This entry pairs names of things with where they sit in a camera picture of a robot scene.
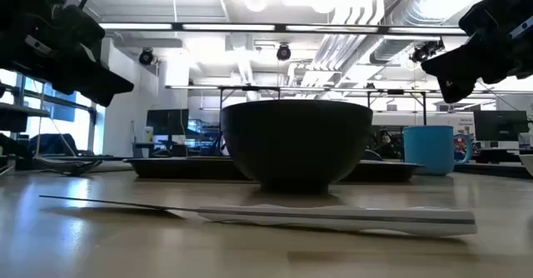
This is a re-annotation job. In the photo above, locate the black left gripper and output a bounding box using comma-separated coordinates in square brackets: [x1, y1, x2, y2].
[0, 3, 135, 107]

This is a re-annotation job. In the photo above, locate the dark grey desk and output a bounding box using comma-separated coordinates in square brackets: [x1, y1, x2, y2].
[0, 102, 51, 133]

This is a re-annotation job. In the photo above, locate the black ceiling spotlight cluster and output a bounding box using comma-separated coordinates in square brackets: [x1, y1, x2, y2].
[410, 39, 446, 65]

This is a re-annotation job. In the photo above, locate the dark blue chair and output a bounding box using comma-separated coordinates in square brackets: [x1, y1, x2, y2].
[27, 133, 78, 156]

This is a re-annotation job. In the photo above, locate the black bowl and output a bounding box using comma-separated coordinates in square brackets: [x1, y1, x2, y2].
[219, 99, 374, 195]

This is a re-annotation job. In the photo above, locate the dark brown serving tray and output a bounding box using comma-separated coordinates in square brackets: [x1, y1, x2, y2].
[124, 156, 424, 183]

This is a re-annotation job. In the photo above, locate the dark background computer monitor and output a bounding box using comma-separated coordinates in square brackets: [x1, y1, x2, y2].
[473, 110, 530, 142]
[145, 108, 190, 137]

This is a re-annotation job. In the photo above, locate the blue mug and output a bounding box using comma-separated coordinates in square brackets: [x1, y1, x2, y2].
[402, 125, 474, 176]

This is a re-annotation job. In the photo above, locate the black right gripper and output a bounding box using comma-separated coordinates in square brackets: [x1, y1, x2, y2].
[420, 0, 533, 105]

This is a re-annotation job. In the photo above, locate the table knife with light handle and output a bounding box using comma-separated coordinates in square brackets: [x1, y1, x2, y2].
[39, 193, 479, 237]

